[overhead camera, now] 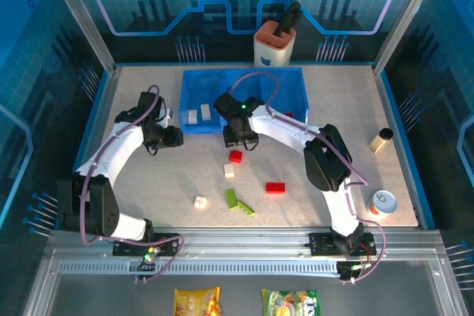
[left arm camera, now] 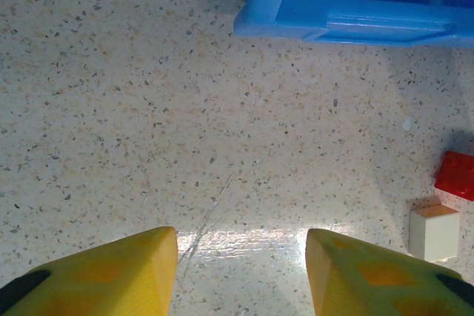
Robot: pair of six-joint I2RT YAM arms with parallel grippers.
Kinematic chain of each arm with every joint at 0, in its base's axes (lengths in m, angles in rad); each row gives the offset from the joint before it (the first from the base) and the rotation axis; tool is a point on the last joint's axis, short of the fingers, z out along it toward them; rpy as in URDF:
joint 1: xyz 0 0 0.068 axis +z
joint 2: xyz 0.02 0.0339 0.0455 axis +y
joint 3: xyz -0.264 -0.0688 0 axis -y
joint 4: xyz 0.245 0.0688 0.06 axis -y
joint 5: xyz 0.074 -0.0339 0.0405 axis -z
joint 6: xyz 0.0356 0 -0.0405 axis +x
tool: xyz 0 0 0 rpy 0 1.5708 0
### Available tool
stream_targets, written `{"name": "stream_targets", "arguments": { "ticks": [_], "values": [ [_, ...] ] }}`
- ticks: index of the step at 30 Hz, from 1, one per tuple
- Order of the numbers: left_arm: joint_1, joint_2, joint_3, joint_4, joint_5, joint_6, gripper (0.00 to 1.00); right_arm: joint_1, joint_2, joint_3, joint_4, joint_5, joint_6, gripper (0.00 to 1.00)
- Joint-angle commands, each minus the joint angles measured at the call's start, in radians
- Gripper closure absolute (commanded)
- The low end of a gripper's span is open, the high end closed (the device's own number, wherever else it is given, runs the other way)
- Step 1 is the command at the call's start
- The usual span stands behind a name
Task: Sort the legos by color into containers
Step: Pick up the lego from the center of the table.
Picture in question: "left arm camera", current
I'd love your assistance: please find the blue three-compartment plastic container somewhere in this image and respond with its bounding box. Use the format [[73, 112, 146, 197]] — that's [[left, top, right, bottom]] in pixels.
[[233, 0, 474, 50]]

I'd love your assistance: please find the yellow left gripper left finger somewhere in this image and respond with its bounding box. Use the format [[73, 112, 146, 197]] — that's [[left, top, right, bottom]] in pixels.
[[0, 226, 179, 316]]

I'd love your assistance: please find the cream square lego brick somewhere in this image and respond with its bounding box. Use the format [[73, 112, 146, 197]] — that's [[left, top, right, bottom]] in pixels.
[[409, 204, 460, 262]]

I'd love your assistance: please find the red lego brick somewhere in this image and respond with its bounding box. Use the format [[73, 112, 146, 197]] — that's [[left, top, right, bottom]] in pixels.
[[433, 150, 474, 202]]

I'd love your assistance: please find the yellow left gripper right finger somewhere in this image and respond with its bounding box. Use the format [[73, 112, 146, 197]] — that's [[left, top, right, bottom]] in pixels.
[[305, 228, 474, 316]]

